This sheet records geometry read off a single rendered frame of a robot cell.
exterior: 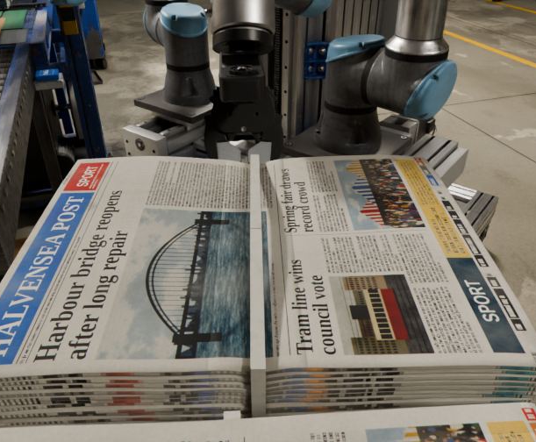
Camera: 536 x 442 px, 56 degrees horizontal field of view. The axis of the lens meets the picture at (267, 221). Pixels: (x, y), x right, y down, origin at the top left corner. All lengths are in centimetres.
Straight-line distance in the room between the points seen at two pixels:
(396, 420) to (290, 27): 105
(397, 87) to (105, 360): 79
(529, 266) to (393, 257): 196
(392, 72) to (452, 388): 74
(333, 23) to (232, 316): 101
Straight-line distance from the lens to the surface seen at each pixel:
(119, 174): 52
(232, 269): 39
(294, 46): 127
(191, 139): 140
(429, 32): 99
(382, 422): 29
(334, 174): 51
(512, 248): 243
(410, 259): 41
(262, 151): 58
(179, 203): 47
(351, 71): 106
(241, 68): 52
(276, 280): 37
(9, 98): 166
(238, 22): 60
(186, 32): 136
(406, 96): 100
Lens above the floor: 130
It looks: 33 degrees down
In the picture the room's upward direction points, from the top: straight up
